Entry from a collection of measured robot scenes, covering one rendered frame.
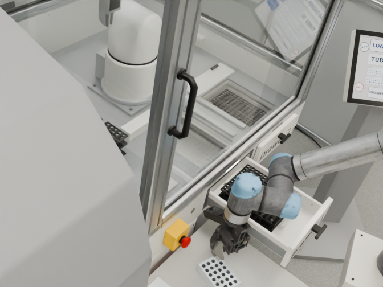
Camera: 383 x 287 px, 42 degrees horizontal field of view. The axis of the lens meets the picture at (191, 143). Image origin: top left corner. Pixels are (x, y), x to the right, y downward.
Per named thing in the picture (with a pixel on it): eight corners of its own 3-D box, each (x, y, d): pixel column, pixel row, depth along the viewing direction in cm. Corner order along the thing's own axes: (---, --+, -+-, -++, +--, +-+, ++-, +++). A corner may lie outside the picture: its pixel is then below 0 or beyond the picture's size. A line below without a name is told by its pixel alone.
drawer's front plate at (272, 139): (290, 134, 212) (298, 114, 205) (254, 168, 193) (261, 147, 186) (286, 132, 213) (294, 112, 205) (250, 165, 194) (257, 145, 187)
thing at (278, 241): (318, 215, 179) (324, 204, 174) (282, 259, 162) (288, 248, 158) (228, 157, 193) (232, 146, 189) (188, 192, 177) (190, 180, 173)
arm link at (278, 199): (303, 180, 142) (265, 170, 142) (302, 209, 133) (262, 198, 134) (294, 199, 147) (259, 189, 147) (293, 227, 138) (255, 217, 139)
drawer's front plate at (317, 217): (323, 218, 180) (334, 198, 173) (284, 268, 161) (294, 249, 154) (319, 215, 181) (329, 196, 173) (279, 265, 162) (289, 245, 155)
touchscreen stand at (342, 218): (371, 265, 271) (472, 125, 203) (292, 257, 266) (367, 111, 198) (350, 195, 308) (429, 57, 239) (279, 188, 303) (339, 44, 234)
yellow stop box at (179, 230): (188, 240, 161) (191, 226, 156) (174, 253, 156) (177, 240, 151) (176, 230, 163) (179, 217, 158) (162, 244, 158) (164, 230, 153)
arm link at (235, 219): (221, 201, 143) (243, 192, 147) (218, 211, 146) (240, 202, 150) (236, 220, 139) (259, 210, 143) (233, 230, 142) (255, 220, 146)
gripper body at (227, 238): (227, 257, 149) (236, 233, 141) (211, 236, 154) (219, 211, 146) (247, 247, 153) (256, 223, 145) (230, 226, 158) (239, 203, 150)
